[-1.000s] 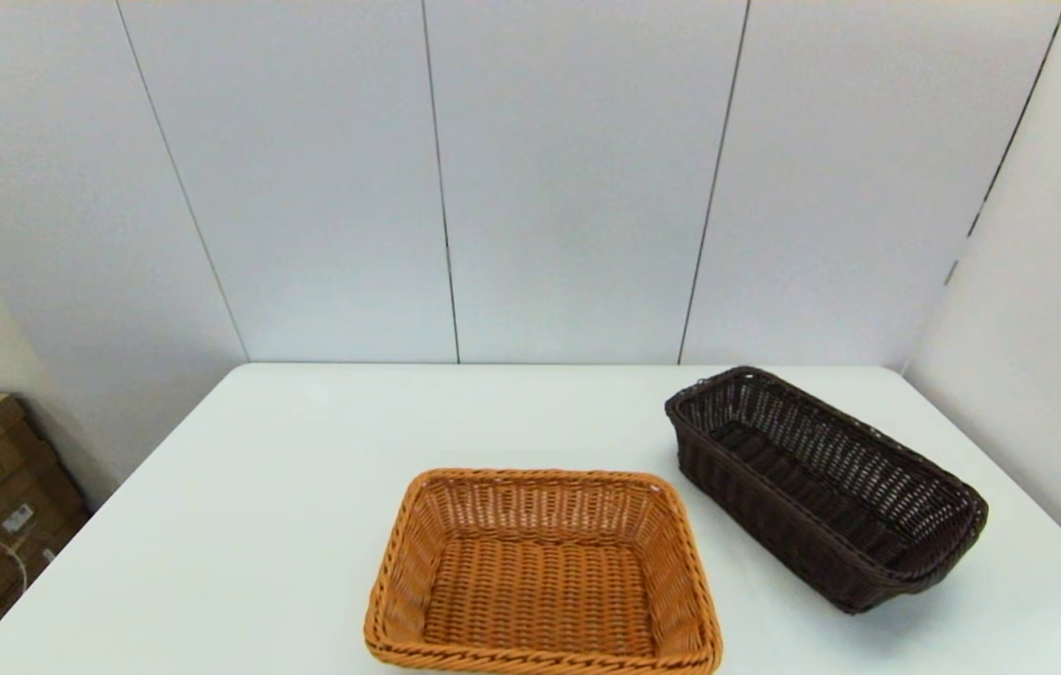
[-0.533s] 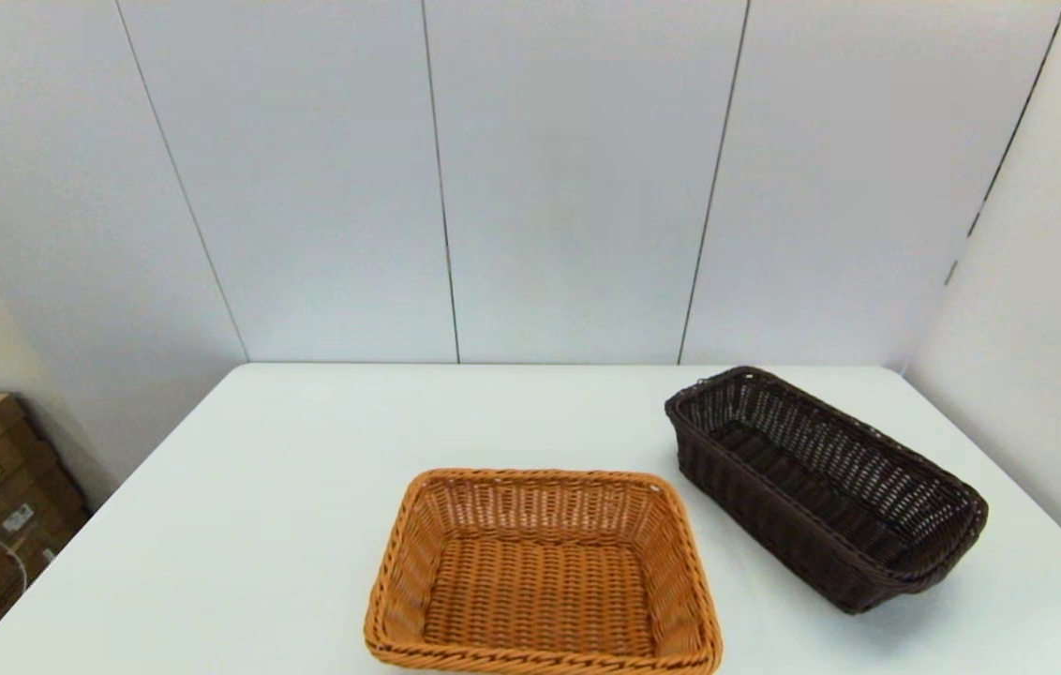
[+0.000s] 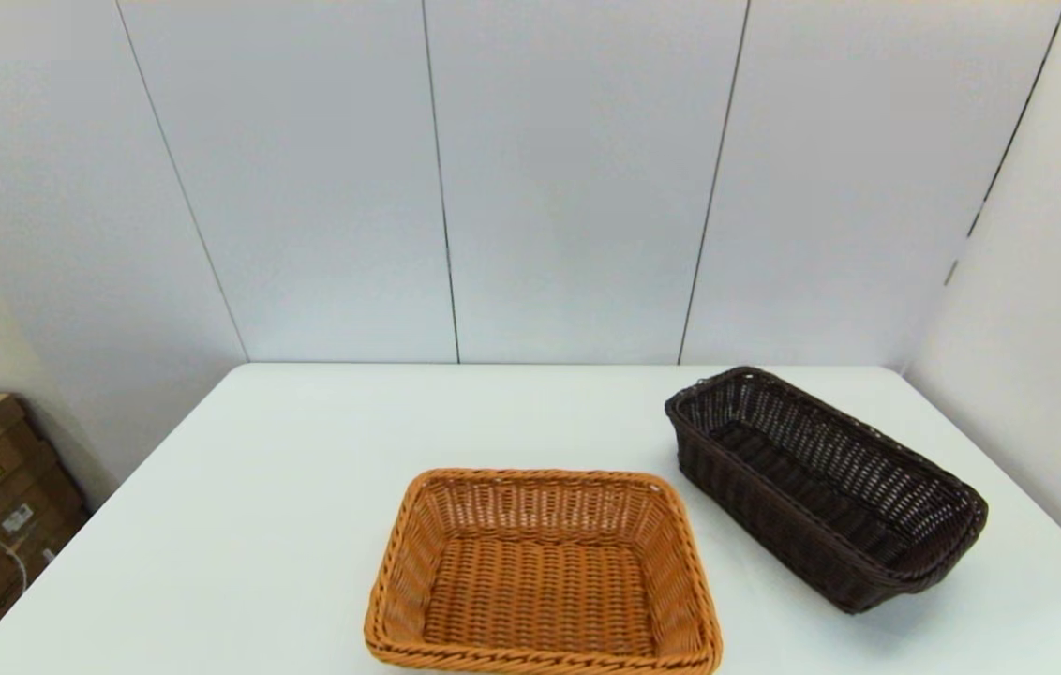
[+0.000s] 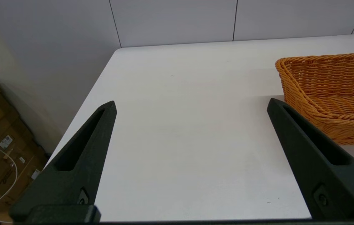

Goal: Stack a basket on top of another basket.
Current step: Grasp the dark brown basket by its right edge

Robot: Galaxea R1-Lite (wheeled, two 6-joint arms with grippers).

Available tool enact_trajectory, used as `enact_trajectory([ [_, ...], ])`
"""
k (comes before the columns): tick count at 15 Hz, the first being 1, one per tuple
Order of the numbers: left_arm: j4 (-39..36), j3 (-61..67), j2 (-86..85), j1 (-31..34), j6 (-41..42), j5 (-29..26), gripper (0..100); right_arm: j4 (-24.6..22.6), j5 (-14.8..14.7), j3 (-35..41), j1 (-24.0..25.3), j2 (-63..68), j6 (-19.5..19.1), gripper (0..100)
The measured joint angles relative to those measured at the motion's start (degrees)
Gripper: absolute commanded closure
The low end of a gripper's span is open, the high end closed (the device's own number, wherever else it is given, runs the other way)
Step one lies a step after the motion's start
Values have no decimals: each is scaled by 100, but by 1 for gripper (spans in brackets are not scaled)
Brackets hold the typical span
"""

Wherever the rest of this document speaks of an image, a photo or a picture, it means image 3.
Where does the orange wicker basket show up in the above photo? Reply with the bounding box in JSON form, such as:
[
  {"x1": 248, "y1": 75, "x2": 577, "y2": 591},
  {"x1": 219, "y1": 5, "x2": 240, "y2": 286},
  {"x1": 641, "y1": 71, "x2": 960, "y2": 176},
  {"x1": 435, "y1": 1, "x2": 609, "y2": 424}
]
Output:
[{"x1": 363, "y1": 468, "x2": 725, "y2": 675}]

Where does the dark brown wicker basket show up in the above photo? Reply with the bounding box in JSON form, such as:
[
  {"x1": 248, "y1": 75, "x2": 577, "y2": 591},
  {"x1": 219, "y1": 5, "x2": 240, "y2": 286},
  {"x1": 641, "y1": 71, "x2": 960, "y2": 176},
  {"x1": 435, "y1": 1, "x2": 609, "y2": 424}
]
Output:
[{"x1": 665, "y1": 366, "x2": 990, "y2": 615}]

